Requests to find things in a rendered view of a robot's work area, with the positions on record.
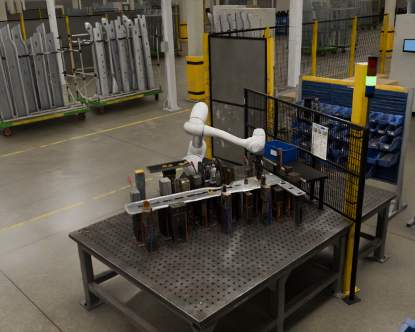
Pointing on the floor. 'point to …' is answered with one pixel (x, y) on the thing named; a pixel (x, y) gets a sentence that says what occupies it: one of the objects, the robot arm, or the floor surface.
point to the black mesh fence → (319, 161)
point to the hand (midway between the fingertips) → (259, 175)
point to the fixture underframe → (93, 300)
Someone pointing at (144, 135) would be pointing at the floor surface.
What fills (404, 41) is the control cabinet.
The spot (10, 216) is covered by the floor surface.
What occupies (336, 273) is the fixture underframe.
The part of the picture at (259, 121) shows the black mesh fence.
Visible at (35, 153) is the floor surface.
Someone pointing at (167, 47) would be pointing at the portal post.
